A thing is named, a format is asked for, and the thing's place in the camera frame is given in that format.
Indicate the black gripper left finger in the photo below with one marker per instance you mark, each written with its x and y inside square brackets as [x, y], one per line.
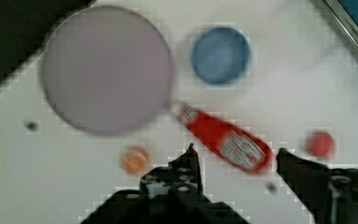
[183, 171]

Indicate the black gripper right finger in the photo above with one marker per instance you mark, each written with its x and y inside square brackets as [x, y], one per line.
[331, 195]

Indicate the red plush ketchup bottle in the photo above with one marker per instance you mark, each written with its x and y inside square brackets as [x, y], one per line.
[232, 144]

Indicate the lavender round plate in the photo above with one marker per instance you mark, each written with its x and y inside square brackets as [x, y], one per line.
[107, 70]

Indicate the orange slice toy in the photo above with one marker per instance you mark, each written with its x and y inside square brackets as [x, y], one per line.
[135, 160]

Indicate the red strawberry toy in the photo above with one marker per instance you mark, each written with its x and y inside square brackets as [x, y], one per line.
[320, 144]

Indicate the blue bowl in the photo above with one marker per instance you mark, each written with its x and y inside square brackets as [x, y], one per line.
[220, 55]

